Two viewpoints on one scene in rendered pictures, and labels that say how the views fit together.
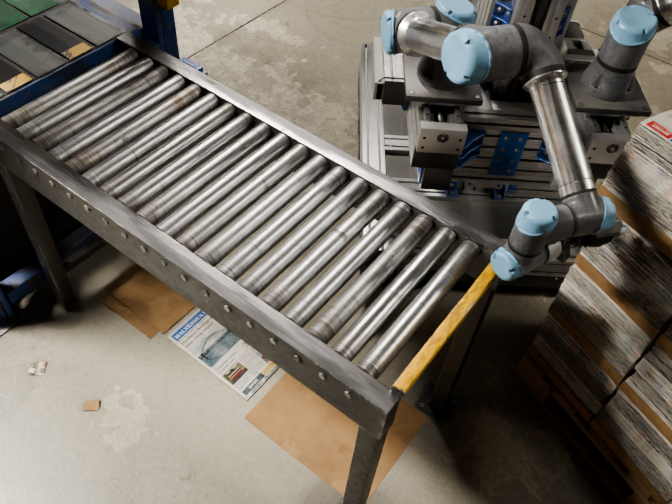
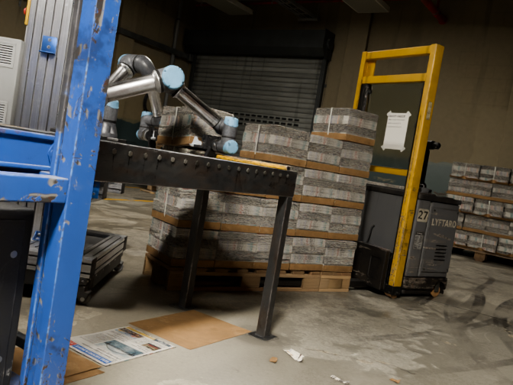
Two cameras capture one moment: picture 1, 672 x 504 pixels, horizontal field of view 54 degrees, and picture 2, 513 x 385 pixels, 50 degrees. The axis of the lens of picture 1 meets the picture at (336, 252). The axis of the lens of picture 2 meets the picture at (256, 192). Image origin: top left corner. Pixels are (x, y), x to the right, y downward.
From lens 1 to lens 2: 2.81 m
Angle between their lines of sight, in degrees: 87
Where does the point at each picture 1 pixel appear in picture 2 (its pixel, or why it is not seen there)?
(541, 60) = not seen: hidden behind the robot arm
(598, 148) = not seen: hidden behind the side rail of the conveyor
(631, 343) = (218, 202)
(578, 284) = (188, 196)
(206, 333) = (108, 351)
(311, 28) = not seen: outside the picture
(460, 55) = (177, 74)
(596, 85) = (109, 132)
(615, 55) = (113, 114)
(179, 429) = (198, 370)
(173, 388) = (159, 368)
